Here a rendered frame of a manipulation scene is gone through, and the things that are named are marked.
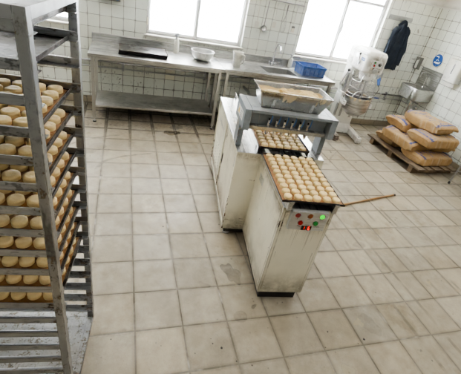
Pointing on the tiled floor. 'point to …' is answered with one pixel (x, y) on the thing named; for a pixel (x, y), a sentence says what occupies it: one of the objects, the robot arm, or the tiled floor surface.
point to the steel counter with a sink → (218, 62)
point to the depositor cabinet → (237, 168)
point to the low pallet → (409, 159)
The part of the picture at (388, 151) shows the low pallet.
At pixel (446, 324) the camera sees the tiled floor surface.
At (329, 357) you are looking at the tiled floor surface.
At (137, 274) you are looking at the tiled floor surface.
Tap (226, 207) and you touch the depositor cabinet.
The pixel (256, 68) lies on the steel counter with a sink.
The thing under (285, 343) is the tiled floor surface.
